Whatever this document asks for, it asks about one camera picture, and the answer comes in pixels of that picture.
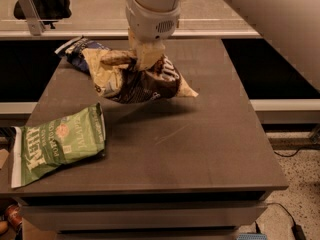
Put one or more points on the green jalapeno chip bag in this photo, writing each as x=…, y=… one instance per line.
x=41, y=149

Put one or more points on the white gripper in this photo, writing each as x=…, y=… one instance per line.
x=150, y=23

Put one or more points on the glass partition panel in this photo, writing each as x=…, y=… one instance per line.
x=104, y=15

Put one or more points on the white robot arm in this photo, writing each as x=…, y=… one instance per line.
x=292, y=27

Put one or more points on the red can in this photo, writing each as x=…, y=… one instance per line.
x=12, y=215

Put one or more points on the grey drawer cabinet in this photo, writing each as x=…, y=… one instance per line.
x=145, y=221

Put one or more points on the left metal glass bracket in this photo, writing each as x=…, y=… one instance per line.
x=34, y=22

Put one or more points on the brown chip bag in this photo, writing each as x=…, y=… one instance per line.
x=116, y=77

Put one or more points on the blue chip bag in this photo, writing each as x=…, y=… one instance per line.
x=72, y=51

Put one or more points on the black office chair left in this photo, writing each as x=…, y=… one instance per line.
x=51, y=11

